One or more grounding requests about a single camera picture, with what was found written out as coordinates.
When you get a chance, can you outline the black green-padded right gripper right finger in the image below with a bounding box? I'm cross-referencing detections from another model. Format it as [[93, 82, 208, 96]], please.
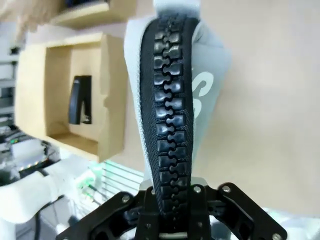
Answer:
[[186, 182, 287, 240]]

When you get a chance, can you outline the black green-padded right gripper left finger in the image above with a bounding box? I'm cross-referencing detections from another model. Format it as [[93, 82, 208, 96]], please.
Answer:
[[56, 186, 162, 240]]

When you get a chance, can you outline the grey CAMPUS pencil case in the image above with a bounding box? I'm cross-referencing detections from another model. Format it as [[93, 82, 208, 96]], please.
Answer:
[[123, 0, 233, 216]]

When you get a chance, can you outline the black stapler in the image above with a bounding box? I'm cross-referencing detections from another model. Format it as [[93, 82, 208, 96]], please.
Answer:
[[67, 74, 93, 125]]

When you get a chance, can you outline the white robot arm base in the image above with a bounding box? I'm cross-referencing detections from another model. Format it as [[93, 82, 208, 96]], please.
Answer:
[[0, 153, 97, 227]]

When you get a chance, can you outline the brown cardboard box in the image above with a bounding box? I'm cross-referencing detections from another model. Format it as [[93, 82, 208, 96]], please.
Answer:
[[14, 32, 130, 163]]

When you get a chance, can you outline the person's right hand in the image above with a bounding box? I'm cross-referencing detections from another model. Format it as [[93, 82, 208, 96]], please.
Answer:
[[0, 0, 52, 45]]

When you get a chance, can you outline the green terminal block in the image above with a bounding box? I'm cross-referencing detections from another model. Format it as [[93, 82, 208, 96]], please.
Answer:
[[76, 163, 104, 201]]

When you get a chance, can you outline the black device with lights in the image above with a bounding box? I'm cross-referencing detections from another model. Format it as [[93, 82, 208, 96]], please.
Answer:
[[0, 124, 61, 177]]

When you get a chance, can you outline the grey equipment rack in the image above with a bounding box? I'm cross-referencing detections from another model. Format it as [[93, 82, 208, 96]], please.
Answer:
[[0, 44, 19, 131]]

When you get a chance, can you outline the wooden shelf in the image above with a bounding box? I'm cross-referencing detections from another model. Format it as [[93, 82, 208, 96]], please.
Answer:
[[49, 0, 118, 29]]

